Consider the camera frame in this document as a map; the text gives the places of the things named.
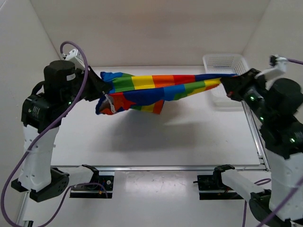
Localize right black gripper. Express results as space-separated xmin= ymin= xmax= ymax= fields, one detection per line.
xmin=221 ymin=68 xmax=272 ymax=123

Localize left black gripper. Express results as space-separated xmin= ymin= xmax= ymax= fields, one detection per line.
xmin=62 ymin=65 xmax=112 ymax=108

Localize rainbow striped shorts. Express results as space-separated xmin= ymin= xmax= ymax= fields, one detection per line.
xmin=96 ymin=72 xmax=234 ymax=115

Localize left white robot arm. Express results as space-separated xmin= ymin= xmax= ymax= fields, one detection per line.
xmin=11 ymin=60 xmax=111 ymax=202

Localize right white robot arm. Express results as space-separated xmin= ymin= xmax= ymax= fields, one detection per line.
xmin=213 ymin=69 xmax=303 ymax=227

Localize white plastic mesh basket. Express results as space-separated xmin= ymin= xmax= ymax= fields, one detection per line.
xmin=203 ymin=53 xmax=249 ymax=112

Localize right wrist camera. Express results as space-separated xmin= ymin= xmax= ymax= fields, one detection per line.
xmin=255 ymin=55 xmax=288 ymax=81

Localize aluminium front rail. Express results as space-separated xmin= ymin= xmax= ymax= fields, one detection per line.
xmin=51 ymin=165 xmax=270 ymax=172

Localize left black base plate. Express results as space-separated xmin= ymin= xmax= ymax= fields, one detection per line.
xmin=69 ymin=171 xmax=115 ymax=199

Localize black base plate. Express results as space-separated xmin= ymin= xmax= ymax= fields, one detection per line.
xmin=69 ymin=171 xmax=115 ymax=199
xmin=193 ymin=175 xmax=243 ymax=201

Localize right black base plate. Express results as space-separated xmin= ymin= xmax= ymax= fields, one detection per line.
xmin=193 ymin=175 xmax=243 ymax=201

